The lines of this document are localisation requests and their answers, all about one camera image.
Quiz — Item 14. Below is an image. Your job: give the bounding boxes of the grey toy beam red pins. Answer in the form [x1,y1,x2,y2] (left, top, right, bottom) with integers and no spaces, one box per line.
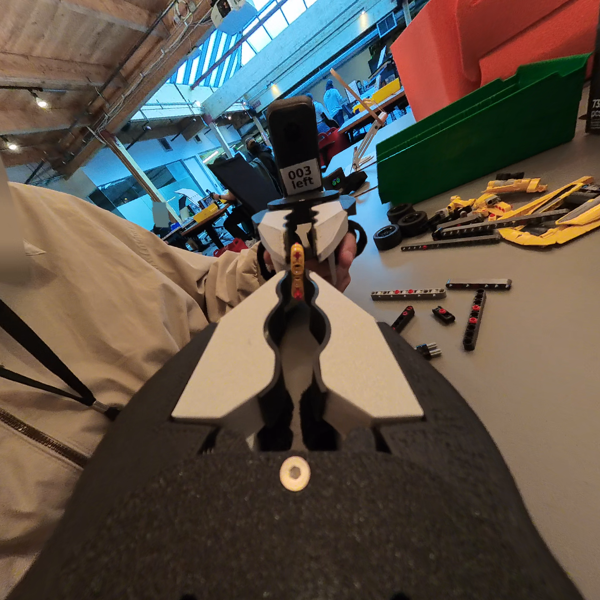
[371,287,447,301]

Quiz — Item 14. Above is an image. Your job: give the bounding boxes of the yellow toy beam red pins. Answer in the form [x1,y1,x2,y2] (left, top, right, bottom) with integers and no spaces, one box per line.
[290,243,306,301]

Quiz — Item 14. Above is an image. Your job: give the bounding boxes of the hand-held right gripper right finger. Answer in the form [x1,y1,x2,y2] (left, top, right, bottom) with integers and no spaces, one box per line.
[309,273,425,441]

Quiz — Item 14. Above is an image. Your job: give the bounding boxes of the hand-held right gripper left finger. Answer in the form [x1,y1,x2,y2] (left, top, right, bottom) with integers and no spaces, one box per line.
[171,272,282,446]

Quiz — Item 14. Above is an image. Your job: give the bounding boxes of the wooden desk lamp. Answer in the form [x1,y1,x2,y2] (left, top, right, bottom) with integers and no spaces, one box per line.
[329,68,390,172]

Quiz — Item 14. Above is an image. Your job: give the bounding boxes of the person's left forearm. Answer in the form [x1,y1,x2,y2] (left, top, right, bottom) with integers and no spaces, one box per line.
[159,232,270,329]

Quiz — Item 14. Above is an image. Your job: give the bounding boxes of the black device green lights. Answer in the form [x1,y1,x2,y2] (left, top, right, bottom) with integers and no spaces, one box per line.
[328,168,368,194]

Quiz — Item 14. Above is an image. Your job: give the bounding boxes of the black lanyard strap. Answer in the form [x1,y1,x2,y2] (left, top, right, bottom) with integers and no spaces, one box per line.
[0,300,120,421]

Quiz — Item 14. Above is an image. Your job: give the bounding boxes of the long grey toy beam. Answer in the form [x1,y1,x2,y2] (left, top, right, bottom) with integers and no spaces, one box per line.
[431,209,570,241]

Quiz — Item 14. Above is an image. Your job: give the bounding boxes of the plain black toy beam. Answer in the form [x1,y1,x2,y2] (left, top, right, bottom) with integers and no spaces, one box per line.
[445,278,513,291]

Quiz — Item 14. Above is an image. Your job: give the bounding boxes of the short black piece red pin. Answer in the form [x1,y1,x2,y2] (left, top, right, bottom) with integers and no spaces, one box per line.
[390,305,416,333]

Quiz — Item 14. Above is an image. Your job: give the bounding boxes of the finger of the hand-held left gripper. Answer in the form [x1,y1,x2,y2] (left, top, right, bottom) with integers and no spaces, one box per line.
[309,202,348,262]
[258,211,292,272]

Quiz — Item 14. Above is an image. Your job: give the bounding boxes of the long dark toy beam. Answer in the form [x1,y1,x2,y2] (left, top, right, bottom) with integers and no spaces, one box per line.
[401,234,501,252]

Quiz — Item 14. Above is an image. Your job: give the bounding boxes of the person's left hand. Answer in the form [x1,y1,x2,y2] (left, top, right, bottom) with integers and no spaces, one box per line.
[262,232,359,293]

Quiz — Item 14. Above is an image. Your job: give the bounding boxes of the green plastic bin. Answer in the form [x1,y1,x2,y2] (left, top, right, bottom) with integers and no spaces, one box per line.
[376,52,592,205]

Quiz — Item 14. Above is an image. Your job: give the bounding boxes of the orange foam block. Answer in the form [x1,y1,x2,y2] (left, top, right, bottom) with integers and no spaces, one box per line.
[390,0,600,123]

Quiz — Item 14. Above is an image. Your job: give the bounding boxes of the black carton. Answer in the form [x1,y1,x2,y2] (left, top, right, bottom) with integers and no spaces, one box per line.
[582,0,600,134]

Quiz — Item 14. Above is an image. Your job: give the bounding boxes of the partly built yellow toy car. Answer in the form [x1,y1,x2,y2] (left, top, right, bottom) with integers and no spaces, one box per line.
[436,172,600,248]

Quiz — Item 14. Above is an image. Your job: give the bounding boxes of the black office chair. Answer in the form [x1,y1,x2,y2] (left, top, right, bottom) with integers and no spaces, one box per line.
[207,154,282,214]

